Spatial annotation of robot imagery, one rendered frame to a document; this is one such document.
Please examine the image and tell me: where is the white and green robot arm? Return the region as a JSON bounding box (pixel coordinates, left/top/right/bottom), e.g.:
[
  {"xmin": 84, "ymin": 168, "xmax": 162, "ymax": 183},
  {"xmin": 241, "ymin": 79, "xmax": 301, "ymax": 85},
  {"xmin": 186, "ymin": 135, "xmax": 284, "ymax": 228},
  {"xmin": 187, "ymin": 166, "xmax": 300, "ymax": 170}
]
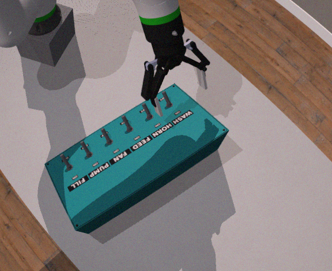
[{"xmin": 0, "ymin": 0, "xmax": 184, "ymax": 48}]

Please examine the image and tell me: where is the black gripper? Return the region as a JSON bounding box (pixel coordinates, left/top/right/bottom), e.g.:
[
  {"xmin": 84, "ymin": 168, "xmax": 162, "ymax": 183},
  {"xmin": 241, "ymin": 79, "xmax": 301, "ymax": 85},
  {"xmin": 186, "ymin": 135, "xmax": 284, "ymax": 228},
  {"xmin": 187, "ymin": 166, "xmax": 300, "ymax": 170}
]
[{"xmin": 141, "ymin": 36, "xmax": 210, "ymax": 117}]

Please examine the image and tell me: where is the teal switch console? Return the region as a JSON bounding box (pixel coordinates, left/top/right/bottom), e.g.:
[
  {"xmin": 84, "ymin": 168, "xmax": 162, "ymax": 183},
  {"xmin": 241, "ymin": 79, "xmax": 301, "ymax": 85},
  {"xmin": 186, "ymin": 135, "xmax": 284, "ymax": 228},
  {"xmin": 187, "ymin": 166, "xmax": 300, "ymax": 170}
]
[{"xmin": 44, "ymin": 84, "xmax": 229, "ymax": 234}]

